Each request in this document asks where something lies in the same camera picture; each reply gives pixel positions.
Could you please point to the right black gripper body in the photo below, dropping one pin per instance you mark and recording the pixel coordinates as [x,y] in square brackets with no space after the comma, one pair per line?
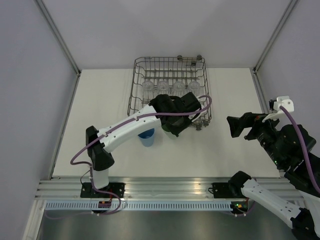
[265,132]

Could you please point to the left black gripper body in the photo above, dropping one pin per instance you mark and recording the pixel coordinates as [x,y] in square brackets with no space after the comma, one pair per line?
[182,124]

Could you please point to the blue plastic cup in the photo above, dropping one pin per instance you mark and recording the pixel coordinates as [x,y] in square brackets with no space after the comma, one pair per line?
[147,137]

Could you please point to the green plastic cup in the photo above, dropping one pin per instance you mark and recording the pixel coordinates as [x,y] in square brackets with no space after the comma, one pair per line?
[169,134]

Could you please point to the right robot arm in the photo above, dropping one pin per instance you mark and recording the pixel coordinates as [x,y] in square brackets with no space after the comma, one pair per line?
[290,150]

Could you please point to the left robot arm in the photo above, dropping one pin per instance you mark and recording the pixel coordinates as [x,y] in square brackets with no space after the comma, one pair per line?
[171,113]

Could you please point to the clear glass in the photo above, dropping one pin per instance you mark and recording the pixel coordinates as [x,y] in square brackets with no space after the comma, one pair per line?
[178,88]
[147,86]
[194,87]
[162,87]

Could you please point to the clear glass far right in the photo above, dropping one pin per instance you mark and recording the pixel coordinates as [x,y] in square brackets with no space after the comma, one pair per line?
[194,87]

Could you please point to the clear glass far left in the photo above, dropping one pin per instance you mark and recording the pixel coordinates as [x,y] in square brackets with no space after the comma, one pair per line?
[147,86]

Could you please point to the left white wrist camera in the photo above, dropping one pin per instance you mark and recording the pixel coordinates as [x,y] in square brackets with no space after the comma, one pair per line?
[204,108]

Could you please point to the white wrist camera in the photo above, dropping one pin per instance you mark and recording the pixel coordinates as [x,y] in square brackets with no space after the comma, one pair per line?
[276,105]
[204,108]

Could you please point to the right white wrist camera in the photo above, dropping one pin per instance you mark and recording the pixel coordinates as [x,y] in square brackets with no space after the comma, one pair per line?
[276,105]

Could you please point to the grey wire dish rack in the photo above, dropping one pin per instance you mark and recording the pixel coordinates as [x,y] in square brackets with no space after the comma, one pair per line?
[170,69]

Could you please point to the right aluminium frame post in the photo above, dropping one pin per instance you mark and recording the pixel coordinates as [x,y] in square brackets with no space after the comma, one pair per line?
[275,34]

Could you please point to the aluminium frame post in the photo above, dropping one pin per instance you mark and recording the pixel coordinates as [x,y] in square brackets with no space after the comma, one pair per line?
[275,34]
[57,35]

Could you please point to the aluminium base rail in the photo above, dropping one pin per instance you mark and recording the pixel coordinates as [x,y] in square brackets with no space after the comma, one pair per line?
[159,188]

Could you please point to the white slotted cable duct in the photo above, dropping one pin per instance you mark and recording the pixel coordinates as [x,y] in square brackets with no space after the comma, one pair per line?
[95,205]

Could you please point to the left aluminium frame post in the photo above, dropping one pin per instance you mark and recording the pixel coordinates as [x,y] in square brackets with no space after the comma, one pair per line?
[57,35]

